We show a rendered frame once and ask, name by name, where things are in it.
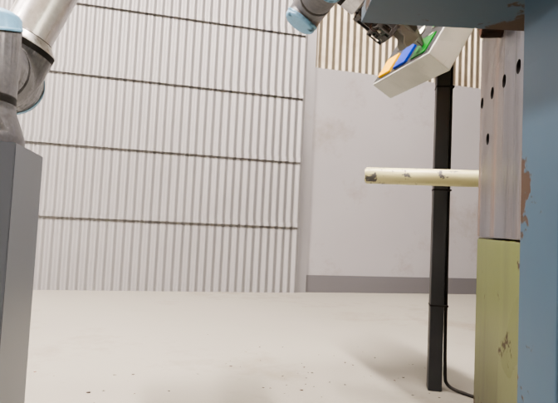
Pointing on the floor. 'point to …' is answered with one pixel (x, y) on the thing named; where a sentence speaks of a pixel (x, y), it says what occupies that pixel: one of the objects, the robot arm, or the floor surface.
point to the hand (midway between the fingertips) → (420, 40)
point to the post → (437, 277)
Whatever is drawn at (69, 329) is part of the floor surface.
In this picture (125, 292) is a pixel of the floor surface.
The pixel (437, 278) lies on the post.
